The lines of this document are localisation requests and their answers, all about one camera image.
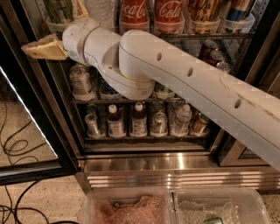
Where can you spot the left Coca-Cola can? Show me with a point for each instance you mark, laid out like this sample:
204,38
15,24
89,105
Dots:
134,15

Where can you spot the rear red can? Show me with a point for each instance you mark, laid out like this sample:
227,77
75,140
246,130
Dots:
208,46

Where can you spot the blue orange can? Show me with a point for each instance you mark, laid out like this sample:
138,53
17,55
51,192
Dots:
239,10

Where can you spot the green can in bin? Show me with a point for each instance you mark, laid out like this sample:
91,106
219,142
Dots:
214,220

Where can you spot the front green can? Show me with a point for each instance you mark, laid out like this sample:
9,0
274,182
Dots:
159,88

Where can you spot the small water bottle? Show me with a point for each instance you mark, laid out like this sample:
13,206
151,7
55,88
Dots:
181,121

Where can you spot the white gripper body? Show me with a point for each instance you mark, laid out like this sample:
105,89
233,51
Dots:
72,39

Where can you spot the middle red can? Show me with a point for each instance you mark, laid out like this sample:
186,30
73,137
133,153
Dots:
215,57

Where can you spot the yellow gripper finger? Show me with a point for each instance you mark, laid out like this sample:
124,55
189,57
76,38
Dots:
79,9
48,48

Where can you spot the right Coca-Cola can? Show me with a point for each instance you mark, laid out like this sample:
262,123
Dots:
167,15

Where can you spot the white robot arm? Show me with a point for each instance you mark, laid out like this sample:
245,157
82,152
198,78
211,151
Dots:
134,62

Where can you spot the gold black can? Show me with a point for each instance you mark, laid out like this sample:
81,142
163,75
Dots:
203,10

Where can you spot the tea bottle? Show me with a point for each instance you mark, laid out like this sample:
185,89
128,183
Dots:
139,120
115,122

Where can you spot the left clear plastic bin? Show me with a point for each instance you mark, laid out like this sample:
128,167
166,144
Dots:
129,205

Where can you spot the clear plastic bin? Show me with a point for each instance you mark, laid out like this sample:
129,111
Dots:
233,205
129,205

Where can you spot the clear ribbed water bottle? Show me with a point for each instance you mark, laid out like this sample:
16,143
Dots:
102,11

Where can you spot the front left Pepsi can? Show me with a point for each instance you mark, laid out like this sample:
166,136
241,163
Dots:
106,89

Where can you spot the front silver can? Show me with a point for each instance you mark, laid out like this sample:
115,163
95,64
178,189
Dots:
83,89

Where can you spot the open glass fridge door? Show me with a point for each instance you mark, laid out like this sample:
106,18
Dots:
36,139

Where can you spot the bottom green white can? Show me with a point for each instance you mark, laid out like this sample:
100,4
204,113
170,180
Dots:
159,125

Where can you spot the right clear plastic bin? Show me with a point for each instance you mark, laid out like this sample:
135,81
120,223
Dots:
233,205

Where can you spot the slim silver can bottom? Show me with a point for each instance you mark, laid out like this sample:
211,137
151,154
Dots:
94,126

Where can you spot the right tea bottle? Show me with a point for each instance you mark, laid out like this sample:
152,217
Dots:
139,120

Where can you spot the right glass fridge door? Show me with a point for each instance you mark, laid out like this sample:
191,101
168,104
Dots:
234,153

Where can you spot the left tea bottle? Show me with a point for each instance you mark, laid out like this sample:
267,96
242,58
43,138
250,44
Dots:
115,122

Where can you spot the green can top shelf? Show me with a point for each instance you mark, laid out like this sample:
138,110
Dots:
59,11

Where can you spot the red can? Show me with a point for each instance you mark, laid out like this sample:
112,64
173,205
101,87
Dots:
215,57
224,66
208,46

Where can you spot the front red can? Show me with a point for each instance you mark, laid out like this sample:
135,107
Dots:
224,66

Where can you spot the coca-cola can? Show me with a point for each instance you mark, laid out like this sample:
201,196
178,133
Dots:
134,15
167,15

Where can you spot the bottom gold can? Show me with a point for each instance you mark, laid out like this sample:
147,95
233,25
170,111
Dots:
200,124

